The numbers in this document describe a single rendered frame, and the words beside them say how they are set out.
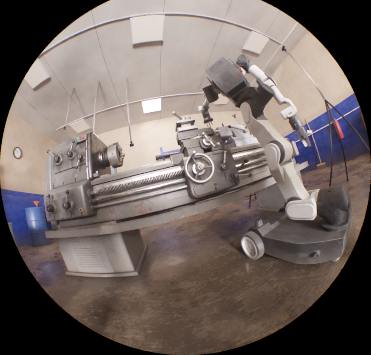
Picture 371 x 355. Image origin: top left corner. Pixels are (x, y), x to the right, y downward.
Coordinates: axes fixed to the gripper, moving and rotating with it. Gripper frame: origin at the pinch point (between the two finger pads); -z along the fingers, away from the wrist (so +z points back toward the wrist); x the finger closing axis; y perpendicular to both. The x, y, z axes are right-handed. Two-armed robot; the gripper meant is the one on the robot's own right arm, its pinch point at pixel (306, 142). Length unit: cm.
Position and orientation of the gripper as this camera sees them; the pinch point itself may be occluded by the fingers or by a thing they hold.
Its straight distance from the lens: 100.9
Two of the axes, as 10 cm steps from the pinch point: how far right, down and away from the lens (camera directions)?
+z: -4.2, -8.9, 1.6
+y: -6.7, 4.2, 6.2
